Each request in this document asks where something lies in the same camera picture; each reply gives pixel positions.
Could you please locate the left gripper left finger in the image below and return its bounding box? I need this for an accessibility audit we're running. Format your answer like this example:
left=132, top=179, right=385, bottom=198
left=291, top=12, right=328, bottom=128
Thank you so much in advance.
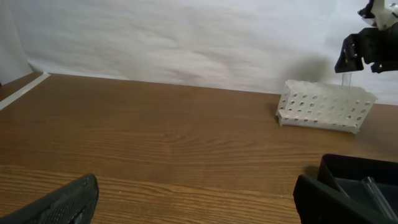
left=0, top=173, right=100, bottom=224

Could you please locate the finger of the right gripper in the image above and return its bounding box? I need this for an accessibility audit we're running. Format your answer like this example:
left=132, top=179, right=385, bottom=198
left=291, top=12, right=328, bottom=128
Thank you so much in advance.
left=371, top=61, right=398, bottom=75
left=334, top=33, right=365, bottom=74

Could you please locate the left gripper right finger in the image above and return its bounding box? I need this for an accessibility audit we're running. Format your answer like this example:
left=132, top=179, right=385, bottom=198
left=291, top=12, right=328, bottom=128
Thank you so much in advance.
left=292, top=174, right=397, bottom=224

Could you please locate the black tray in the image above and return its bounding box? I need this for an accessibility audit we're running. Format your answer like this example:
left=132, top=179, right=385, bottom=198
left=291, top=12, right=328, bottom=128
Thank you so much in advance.
left=316, top=153, right=398, bottom=224

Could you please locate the white test tube rack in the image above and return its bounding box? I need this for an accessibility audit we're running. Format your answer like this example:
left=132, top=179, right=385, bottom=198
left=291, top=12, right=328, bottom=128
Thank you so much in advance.
left=275, top=79, right=379, bottom=135

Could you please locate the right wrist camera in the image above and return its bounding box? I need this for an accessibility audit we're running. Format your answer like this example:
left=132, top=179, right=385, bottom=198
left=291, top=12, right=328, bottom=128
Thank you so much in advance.
left=357, top=0, right=398, bottom=31

